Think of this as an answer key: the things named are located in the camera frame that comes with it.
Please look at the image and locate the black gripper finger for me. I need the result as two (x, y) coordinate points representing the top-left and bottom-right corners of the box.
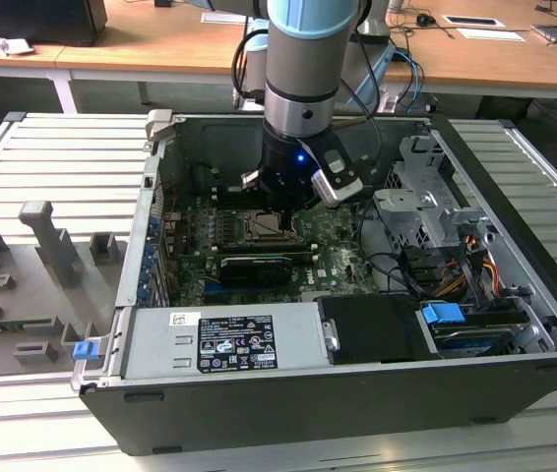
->
(286, 195), (326, 233)
(240, 167), (289, 232)

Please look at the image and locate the silver CPU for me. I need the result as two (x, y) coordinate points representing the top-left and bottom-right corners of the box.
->
(252, 214), (284, 236)

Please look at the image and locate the metal socket cover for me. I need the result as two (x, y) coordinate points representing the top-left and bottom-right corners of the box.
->
(243, 208), (304, 245)

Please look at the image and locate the green motherboard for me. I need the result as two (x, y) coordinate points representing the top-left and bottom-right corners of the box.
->
(162, 189), (388, 309)

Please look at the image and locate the black graphics card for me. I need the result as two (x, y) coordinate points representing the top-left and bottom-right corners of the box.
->
(217, 254), (293, 290)

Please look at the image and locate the silver drive cage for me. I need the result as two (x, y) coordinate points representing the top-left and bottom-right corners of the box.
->
(371, 135), (496, 257)

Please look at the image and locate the wooden desk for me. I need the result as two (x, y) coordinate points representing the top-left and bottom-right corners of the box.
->
(0, 0), (557, 99)

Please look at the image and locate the hard disk in blue carrier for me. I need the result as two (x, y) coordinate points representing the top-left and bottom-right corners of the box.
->
(419, 302), (526, 358)

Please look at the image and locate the silver power supply unit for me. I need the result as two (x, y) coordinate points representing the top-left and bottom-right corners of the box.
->
(123, 302), (334, 380)

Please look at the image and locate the black open PC case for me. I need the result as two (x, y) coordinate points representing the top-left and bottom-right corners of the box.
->
(70, 108), (557, 456)

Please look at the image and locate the blue case latch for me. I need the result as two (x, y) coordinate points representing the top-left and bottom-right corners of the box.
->
(72, 340), (100, 362)

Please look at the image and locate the white paper sheet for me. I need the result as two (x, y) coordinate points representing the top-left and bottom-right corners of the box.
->
(457, 28), (526, 43)

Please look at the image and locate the grey parts rack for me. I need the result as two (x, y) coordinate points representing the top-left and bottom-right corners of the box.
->
(0, 200), (130, 380)

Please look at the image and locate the black box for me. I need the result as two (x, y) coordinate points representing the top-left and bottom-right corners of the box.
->
(0, 0), (108, 48)

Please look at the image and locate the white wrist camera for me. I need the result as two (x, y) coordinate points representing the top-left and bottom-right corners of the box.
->
(310, 135), (364, 208)

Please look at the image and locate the grey case handle latch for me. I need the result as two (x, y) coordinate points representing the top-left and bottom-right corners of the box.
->
(145, 108), (176, 144)

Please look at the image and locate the white desk cable grommet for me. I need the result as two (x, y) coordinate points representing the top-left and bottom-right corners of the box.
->
(443, 14), (506, 29)
(200, 12), (250, 25)

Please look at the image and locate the blue cable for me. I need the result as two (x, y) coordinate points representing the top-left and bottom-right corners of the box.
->
(394, 46), (426, 112)

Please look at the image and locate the yellow red wire bundle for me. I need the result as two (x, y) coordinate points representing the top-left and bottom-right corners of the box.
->
(435, 260), (501, 299)

